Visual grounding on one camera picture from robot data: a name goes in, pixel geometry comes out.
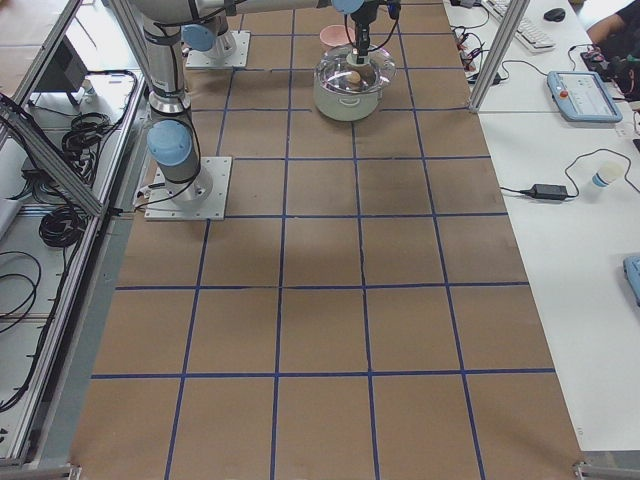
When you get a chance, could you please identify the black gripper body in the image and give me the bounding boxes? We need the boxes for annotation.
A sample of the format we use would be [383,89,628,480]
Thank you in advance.
[350,7,376,48]

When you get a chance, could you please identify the brown egg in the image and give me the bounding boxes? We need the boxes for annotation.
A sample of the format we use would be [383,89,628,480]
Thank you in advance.
[346,71,361,84]

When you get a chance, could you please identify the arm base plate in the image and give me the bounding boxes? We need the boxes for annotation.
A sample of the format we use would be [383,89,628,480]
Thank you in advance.
[144,157,232,221]
[182,27,251,70]

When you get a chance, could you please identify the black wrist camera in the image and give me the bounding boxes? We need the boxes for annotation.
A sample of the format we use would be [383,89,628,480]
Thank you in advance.
[386,0,401,21]

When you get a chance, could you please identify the white keyboard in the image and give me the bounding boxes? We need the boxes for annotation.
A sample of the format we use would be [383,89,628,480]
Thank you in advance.
[481,0,556,53]

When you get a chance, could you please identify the teach pendant tablet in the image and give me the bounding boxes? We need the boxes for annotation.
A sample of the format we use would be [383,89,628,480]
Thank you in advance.
[546,71,622,123]

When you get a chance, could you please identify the person at desk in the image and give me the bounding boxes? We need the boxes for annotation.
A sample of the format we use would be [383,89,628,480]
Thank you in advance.
[587,1,639,101]

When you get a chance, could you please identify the light green steel pot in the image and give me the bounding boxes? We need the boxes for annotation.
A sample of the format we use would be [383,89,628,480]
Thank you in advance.
[313,75,387,122]

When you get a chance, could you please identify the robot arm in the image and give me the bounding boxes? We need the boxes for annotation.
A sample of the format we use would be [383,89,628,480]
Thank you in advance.
[135,1,395,209]
[182,14,236,61]

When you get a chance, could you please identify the aluminium frame post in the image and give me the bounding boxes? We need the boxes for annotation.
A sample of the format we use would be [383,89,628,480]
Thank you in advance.
[469,0,530,113]

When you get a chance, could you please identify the black computer mouse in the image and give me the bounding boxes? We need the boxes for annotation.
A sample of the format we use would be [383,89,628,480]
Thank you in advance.
[543,7,566,23]

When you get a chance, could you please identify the glass pot lid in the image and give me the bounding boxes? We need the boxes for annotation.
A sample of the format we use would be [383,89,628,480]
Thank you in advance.
[314,45,396,94]

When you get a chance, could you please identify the black power adapter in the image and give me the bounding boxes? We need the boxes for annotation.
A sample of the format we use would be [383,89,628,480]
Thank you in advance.
[519,184,570,201]

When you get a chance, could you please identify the paper cup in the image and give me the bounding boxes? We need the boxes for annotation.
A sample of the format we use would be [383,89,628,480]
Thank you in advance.
[592,161,625,188]

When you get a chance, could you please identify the pink bowl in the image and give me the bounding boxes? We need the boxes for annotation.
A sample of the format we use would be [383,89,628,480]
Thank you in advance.
[319,25,355,48]

